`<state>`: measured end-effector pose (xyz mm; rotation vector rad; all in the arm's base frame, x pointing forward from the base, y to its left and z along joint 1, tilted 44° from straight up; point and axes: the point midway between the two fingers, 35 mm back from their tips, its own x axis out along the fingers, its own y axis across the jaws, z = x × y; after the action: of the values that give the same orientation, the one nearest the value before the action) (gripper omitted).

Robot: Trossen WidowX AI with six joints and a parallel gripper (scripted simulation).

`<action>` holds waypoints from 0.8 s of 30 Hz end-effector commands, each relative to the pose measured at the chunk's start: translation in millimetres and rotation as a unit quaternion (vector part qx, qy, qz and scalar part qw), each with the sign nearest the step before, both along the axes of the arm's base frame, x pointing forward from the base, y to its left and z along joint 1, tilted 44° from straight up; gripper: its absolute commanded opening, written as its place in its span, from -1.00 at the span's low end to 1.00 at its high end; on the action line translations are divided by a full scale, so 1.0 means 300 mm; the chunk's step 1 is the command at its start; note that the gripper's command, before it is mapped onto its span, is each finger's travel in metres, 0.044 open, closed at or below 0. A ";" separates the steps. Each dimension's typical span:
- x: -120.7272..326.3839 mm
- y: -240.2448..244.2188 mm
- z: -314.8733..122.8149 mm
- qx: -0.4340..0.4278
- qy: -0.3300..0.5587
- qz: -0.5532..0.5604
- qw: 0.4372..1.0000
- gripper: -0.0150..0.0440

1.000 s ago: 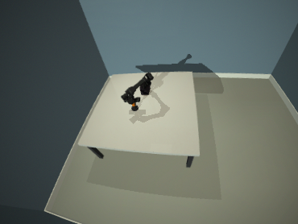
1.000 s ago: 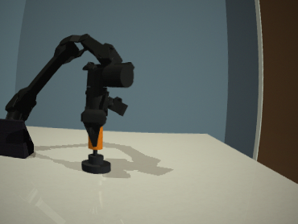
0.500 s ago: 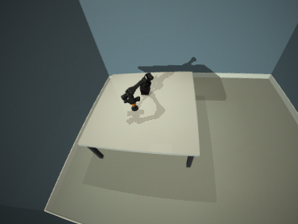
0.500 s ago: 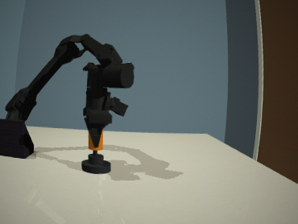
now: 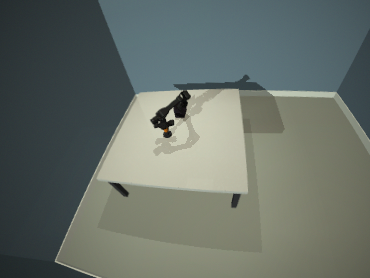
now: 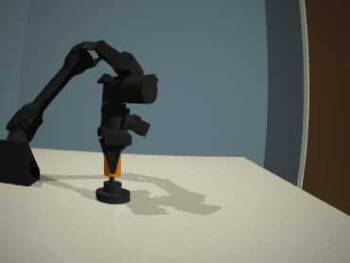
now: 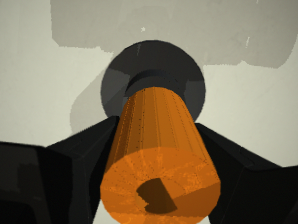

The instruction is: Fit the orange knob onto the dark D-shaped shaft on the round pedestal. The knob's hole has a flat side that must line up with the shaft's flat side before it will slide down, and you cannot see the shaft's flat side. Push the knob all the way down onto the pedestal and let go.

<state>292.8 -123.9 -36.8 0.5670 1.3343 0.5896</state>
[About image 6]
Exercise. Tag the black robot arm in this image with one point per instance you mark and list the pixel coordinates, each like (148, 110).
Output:
(131, 87)

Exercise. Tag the orange knob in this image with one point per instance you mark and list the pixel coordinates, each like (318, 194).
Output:
(107, 171)

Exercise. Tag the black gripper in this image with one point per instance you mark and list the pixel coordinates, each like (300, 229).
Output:
(114, 139)

